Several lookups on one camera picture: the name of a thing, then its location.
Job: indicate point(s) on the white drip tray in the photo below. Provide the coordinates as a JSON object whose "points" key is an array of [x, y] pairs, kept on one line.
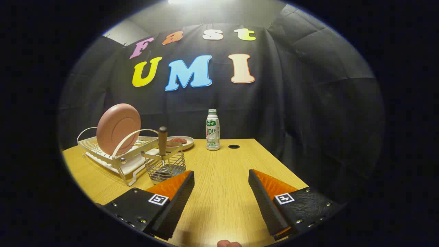
{"points": [[132, 166]]}

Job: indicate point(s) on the red meat piece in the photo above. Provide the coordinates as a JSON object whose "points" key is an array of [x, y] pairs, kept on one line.
{"points": [[178, 140], [171, 144]]}

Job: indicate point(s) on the beige round plate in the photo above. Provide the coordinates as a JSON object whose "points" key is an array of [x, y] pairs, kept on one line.
{"points": [[187, 144]]}

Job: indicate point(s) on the white green-label drink bottle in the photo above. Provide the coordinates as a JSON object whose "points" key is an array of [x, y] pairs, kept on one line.
{"points": [[212, 133]]}

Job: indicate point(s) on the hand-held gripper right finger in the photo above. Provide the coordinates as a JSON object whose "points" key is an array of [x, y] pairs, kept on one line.
{"points": [[265, 206]]}

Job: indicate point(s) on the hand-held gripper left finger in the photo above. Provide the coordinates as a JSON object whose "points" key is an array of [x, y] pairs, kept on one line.
{"points": [[178, 206]]}

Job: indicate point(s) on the pink plate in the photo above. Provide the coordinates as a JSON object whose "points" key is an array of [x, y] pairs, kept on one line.
{"points": [[118, 128]]}

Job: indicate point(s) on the black backdrop cloth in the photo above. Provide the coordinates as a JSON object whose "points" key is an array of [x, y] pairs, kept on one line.
{"points": [[291, 120]]}

